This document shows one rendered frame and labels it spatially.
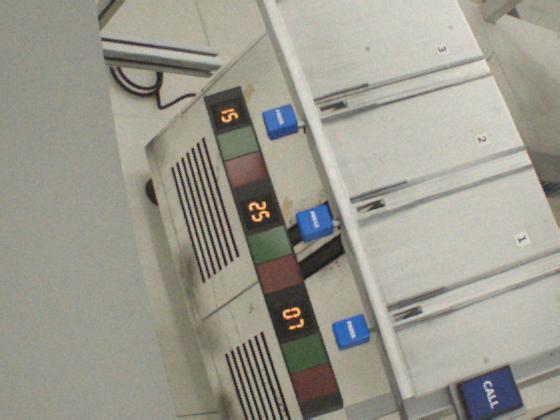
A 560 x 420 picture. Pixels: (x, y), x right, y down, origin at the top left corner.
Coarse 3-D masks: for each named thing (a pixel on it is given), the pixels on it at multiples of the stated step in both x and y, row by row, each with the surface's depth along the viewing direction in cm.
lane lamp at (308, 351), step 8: (312, 336) 86; (288, 344) 86; (296, 344) 86; (304, 344) 86; (312, 344) 86; (320, 344) 86; (288, 352) 86; (296, 352) 86; (304, 352) 86; (312, 352) 86; (320, 352) 85; (288, 360) 85; (296, 360) 85; (304, 360) 85; (312, 360) 85; (320, 360) 85; (296, 368) 85; (304, 368) 85
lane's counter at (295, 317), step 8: (288, 304) 87; (296, 304) 87; (304, 304) 87; (280, 312) 87; (288, 312) 87; (296, 312) 87; (304, 312) 87; (280, 320) 87; (288, 320) 87; (296, 320) 87; (304, 320) 87; (312, 320) 87; (280, 328) 87; (288, 328) 87; (296, 328) 86; (304, 328) 86; (312, 328) 86; (288, 336) 86
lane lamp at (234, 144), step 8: (240, 128) 94; (248, 128) 94; (216, 136) 94; (224, 136) 94; (232, 136) 94; (240, 136) 94; (248, 136) 94; (224, 144) 94; (232, 144) 94; (240, 144) 94; (248, 144) 93; (256, 144) 93; (224, 152) 93; (232, 152) 93; (240, 152) 93; (248, 152) 93; (224, 160) 93
